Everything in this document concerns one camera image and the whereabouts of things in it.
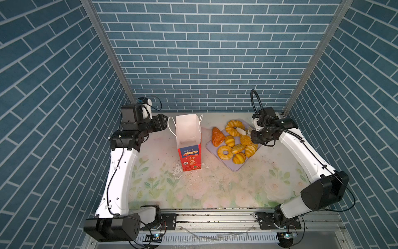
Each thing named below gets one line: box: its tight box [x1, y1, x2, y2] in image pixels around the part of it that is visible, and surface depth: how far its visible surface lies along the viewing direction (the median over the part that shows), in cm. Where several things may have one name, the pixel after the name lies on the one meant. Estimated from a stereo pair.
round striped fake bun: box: [232, 152, 247, 165], surface depth 95 cm
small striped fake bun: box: [224, 134, 236, 149], surface depth 103 cm
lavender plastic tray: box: [205, 118, 262, 172], surface depth 100 cm
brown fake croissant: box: [211, 126, 226, 147], surface depth 104 cm
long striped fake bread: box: [245, 143, 259, 158], surface depth 98 cm
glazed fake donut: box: [217, 145, 234, 161], surface depth 98 cm
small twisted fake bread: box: [231, 144, 246, 155], surface depth 97 cm
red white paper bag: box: [167, 113, 204, 172], surface depth 85 cm
